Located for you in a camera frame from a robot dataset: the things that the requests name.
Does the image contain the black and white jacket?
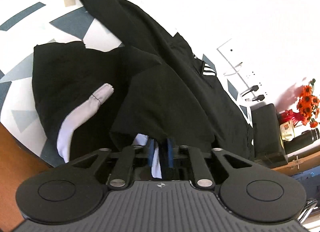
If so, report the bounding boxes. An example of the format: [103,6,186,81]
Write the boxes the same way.
[32,0,254,177]

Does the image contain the black box speaker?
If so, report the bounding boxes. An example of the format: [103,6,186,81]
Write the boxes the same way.
[252,104,288,169]

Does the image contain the black plug lower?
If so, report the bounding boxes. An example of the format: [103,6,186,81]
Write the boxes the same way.
[245,94,265,102]

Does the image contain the black plug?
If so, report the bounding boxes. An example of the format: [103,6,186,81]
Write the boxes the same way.
[245,94,265,102]
[241,85,259,97]

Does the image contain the black plug upper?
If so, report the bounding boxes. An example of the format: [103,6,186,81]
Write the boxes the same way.
[241,85,259,97]

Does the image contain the black thermos bottle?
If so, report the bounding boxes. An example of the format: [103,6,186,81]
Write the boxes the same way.
[284,128,319,155]

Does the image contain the orange artificial flowers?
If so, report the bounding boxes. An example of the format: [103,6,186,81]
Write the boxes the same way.
[297,79,319,129]

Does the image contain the white wall socket panel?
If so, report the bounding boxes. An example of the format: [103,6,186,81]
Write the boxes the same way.
[217,38,267,100]

